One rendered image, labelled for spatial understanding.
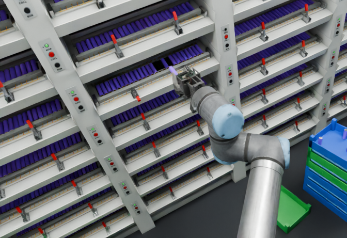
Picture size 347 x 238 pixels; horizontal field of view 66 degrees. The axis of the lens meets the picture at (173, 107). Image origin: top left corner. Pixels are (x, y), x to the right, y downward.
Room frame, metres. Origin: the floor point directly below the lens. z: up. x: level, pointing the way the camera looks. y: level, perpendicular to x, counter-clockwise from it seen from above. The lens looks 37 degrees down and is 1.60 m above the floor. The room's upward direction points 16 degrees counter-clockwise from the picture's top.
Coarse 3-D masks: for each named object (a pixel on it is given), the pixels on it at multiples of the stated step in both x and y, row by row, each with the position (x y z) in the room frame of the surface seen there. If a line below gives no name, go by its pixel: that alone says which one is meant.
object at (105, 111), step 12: (204, 48) 1.20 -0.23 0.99; (156, 60) 1.18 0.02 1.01; (204, 60) 1.13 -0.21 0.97; (216, 60) 1.11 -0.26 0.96; (180, 72) 1.08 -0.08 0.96; (204, 72) 1.08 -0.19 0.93; (156, 84) 1.04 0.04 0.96; (168, 84) 1.03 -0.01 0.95; (96, 96) 1.04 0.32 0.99; (144, 96) 0.99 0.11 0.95; (156, 96) 1.02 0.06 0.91; (96, 108) 0.97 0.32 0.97; (108, 108) 0.97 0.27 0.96; (120, 108) 0.97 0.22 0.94
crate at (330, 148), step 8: (336, 120) 0.97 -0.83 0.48; (328, 128) 0.97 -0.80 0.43; (336, 128) 0.97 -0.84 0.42; (344, 128) 0.93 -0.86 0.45; (312, 136) 0.91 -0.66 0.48; (320, 136) 0.95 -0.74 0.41; (328, 136) 0.94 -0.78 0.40; (336, 136) 0.93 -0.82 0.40; (312, 144) 0.90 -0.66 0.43; (328, 144) 0.89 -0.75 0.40; (336, 144) 0.88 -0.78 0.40; (344, 144) 0.86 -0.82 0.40; (320, 152) 0.85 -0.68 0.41; (328, 152) 0.81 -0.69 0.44; (336, 152) 0.83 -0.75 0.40; (344, 152) 0.82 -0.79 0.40; (336, 160) 0.77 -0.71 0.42; (344, 160) 0.74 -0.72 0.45
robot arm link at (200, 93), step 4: (200, 88) 0.69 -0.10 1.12; (204, 88) 0.68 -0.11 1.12; (208, 88) 0.68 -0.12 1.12; (212, 88) 0.68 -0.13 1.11; (196, 92) 0.68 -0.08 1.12; (200, 92) 0.67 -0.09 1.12; (204, 92) 0.66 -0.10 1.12; (208, 92) 0.65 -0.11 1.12; (196, 96) 0.67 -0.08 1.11; (200, 96) 0.65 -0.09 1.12; (192, 100) 0.67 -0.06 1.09; (196, 100) 0.66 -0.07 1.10; (192, 104) 0.67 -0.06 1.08; (196, 104) 0.65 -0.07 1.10; (196, 108) 0.65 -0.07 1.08
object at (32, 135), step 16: (16, 112) 1.02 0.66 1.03; (32, 112) 1.01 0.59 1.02; (48, 112) 0.99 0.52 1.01; (64, 112) 0.97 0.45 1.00; (0, 128) 0.96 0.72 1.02; (16, 128) 0.94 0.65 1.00; (32, 128) 0.90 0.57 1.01; (48, 128) 0.93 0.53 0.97; (64, 128) 0.92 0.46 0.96; (0, 144) 0.90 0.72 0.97; (16, 144) 0.89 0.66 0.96; (32, 144) 0.87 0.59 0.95; (48, 144) 0.89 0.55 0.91; (0, 160) 0.84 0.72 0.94
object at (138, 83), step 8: (200, 56) 1.13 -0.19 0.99; (208, 56) 1.13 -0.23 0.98; (184, 64) 1.10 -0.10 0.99; (160, 72) 1.08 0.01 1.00; (168, 72) 1.08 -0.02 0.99; (144, 80) 1.05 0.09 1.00; (152, 80) 1.06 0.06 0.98; (160, 80) 1.05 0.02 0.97; (120, 88) 1.03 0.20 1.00; (128, 88) 1.03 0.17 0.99; (104, 96) 1.01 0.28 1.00; (112, 96) 1.01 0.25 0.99; (104, 104) 0.98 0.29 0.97
